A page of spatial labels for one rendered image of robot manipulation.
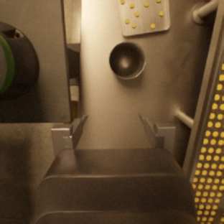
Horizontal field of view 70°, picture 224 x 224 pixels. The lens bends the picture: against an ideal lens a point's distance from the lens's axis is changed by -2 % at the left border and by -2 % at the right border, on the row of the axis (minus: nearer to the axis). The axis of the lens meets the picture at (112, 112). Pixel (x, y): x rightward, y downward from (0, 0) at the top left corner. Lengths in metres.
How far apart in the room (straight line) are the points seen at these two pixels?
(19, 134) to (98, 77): 1.21
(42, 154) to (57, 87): 1.25
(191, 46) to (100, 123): 0.32
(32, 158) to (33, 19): 1.37
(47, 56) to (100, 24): 0.18
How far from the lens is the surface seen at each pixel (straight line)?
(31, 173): 1.72
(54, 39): 0.36
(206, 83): 0.36
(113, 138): 0.50
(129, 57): 0.46
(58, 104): 0.36
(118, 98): 0.47
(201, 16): 0.51
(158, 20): 0.48
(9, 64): 0.30
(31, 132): 1.52
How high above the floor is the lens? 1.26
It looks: 74 degrees down
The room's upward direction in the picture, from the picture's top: 179 degrees clockwise
